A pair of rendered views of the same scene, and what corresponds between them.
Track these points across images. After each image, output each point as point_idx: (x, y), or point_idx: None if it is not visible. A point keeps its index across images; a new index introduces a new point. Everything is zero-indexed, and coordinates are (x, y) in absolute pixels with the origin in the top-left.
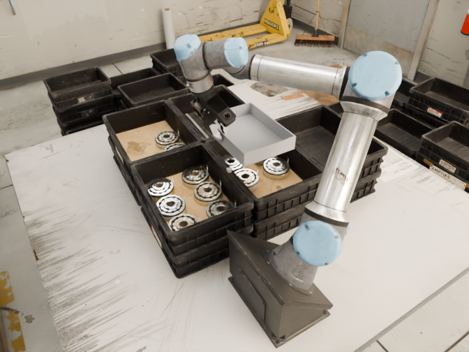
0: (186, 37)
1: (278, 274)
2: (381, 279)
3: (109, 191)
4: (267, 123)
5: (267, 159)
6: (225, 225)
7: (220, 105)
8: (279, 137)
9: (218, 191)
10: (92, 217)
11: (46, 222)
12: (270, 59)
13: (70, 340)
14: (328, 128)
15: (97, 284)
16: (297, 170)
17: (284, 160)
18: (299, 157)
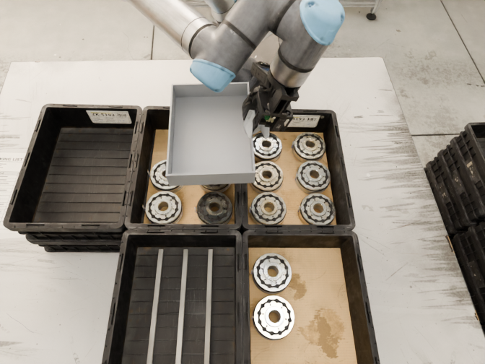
0: (323, 4)
1: (260, 61)
2: (164, 81)
3: None
4: (172, 139)
5: (169, 188)
6: None
7: (267, 69)
8: (175, 119)
9: (256, 169)
10: (389, 270)
11: (444, 290)
12: (188, 11)
13: (408, 144)
14: (32, 215)
15: (386, 180)
16: (147, 162)
17: (152, 175)
18: (143, 151)
